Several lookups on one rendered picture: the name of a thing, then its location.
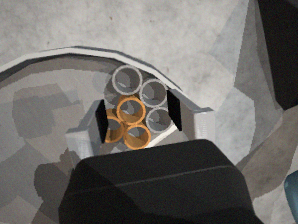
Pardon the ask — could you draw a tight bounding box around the grey round turntable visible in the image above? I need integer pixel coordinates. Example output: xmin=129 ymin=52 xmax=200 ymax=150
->
xmin=0 ymin=45 xmax=189 ymax=224

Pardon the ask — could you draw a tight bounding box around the bronze bushing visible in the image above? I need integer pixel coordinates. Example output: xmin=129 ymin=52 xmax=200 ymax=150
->
xmin=105 ymin=108 xmax=124 ymax=143
xmin=123 ymin=118 xmax=151 ymax=150
xmin=117 ymin=93 xmax=146 ymax=125

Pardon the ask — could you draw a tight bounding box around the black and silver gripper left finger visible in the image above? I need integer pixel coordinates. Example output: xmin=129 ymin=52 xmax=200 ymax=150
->
xmin=64 ymin=99 xmax=109 ymax=170

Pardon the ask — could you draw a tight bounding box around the grey metal bushing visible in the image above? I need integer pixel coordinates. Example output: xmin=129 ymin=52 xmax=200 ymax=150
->
xmin=138 ymin=76 xmax=168 ymax=108
xmin=112 ymin=63 xmax=143 ymax=95
xmin=144 ymin=103 xmax=173 ymax=133

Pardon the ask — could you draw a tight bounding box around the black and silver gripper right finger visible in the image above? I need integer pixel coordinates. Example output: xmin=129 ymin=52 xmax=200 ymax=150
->
xmin=166 ymin=89 xmax=216 ymax=145

